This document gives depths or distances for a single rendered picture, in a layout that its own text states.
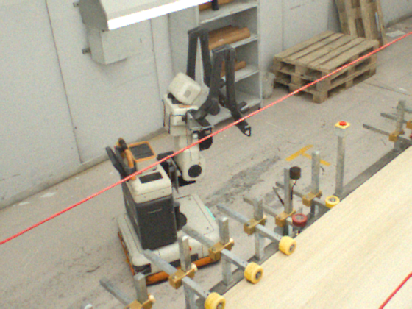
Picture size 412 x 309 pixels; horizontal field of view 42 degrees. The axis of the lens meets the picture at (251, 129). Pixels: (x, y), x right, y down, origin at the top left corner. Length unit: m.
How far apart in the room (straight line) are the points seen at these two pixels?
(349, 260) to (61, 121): 3.15
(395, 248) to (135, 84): 3.35
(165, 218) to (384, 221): 1.46
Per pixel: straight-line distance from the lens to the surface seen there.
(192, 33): 3.61
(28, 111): 4.86
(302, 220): 2.91
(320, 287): 2.55
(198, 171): 3.70
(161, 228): 3.65
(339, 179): 3.37
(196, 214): 4.03
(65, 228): 4.64
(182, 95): 3.42
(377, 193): 3.17
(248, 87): 6.18
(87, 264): 4.23
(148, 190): 3.46
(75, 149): 5.21
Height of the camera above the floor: 2.70
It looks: 28 degrees down
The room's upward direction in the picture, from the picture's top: 2 degrees counter-clockwise
